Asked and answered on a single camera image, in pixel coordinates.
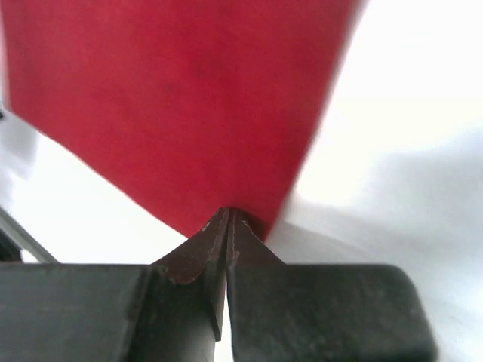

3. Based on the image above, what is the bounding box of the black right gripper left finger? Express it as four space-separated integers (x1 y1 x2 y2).
1 208 229 361

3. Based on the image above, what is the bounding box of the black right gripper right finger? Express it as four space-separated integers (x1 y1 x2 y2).
226 210 438 361

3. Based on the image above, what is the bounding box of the red t shirt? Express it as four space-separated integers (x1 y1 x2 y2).
1 1 361 238

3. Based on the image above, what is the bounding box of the aluminium table frame rail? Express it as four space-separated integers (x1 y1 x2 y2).
1 208 59 263

